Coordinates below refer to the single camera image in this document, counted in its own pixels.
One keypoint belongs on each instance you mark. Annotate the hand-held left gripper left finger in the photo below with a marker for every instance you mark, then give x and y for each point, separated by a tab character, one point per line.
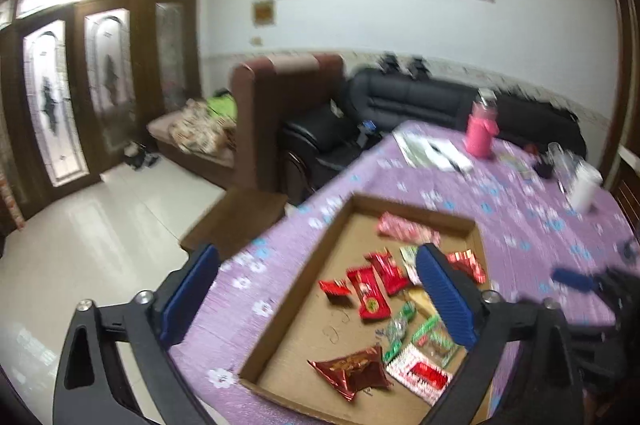
187	300

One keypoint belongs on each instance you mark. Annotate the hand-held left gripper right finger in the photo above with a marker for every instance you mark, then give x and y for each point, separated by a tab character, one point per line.
445	300

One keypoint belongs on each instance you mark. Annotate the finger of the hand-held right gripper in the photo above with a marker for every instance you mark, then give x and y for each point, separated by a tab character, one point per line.
572	280

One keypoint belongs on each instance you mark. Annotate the clear green-striped snack packet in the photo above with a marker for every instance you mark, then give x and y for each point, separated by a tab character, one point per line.
432	337

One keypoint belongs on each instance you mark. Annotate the red figure-print snack packet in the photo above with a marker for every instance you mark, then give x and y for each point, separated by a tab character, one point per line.
369	295

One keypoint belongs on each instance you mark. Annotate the white red snack packet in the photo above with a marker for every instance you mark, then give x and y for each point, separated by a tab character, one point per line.
417	372

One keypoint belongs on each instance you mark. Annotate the small red snack packet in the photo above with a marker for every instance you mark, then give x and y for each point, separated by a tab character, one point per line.
335	289

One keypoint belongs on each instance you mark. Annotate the dark red triangular snack packet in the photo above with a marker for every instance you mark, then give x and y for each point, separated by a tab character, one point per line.
352	367

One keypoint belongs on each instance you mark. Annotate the cardboard box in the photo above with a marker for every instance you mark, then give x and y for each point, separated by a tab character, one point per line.
310	295

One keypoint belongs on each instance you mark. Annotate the beige snack packet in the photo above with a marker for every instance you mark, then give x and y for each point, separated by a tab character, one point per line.
419	298

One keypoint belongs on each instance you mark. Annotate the red foil snack packet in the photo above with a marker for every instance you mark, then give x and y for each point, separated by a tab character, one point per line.
467	266

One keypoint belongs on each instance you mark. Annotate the white green snack packet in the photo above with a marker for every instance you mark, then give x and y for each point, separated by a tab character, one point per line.
409	257

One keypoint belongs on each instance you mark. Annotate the glossy red snack packet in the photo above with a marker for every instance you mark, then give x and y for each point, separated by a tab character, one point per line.
387	272

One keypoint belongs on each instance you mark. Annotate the red patterned snack packet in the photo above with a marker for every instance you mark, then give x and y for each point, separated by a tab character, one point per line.
405	227

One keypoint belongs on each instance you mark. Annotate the white cup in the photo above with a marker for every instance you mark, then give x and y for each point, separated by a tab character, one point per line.
584	187

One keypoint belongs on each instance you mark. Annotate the wooden chair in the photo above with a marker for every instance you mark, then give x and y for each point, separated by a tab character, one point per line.
627	195

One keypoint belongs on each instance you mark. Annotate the small black device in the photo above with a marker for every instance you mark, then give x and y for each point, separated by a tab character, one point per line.
544	169

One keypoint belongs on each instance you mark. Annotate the clear cup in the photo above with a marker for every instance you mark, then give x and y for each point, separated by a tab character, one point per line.
560	155

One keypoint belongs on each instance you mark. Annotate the dark shoes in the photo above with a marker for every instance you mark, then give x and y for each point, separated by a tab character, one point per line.
140	157

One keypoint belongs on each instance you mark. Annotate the papers with pen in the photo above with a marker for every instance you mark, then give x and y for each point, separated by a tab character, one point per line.
430	150

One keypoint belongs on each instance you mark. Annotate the floral blanket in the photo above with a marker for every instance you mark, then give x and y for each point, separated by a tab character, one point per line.
197	130

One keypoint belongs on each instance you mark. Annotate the pink bottle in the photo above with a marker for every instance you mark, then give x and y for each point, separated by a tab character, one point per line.
480	130

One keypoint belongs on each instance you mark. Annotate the green cloth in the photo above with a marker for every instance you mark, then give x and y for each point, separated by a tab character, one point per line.
222	105

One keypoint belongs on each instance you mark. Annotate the black leather armchair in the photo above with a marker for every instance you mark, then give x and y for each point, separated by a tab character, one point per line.
320	140

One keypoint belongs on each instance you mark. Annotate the black leather sofa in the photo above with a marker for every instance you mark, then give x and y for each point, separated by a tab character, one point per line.
410	100

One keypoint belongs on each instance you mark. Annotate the brown sofa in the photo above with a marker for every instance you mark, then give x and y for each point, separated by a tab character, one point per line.
280	95

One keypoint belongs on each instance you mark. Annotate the black clip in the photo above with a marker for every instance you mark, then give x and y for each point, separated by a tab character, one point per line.
418	67

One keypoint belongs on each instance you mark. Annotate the wooden glass doors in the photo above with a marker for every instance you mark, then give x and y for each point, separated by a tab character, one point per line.
105	80

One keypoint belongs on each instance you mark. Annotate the wall switch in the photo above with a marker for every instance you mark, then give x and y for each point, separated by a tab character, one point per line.
255	41

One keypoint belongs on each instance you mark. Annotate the small wall picture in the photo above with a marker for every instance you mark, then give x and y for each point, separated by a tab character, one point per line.
264	11

